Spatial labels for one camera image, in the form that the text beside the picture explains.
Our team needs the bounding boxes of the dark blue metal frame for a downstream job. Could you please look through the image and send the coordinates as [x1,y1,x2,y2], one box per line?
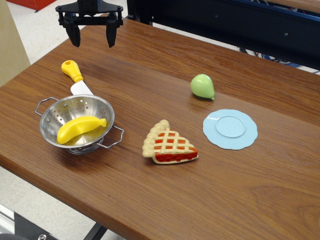
[127,0,320,69]

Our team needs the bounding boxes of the blue cable bundle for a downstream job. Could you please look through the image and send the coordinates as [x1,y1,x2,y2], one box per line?
[238,46,320,75]

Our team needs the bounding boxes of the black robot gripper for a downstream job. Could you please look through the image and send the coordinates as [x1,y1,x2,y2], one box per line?
[55,0,124,48]

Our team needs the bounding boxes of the light blue toy plate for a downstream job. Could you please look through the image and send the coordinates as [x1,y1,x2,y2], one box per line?
[202,109,258,150]

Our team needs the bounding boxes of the red box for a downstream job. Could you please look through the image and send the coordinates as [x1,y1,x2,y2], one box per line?
[7,0,56,11]

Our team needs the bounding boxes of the yellow toy banana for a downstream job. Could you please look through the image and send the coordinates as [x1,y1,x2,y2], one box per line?
[57,116,107,145]

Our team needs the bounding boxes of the steel colander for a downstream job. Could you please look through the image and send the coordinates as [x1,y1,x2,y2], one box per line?
[34,94,125,155]

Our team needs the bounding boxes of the toy cherry pie slice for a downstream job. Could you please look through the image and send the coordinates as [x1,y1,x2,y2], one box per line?
[142,119,199,165]

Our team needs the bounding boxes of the beige wooden panel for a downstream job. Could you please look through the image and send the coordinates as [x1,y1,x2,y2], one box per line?
[0,0,31,86]

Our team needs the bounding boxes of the yellow handled toy knife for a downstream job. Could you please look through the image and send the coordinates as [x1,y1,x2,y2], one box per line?
[61,60,93,95]

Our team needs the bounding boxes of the black table leg bracket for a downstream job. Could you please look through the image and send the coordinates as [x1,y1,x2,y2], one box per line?
[13,212,107,240]

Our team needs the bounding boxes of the green toy pear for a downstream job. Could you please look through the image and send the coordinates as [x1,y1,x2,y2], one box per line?
[190,74,215,101]

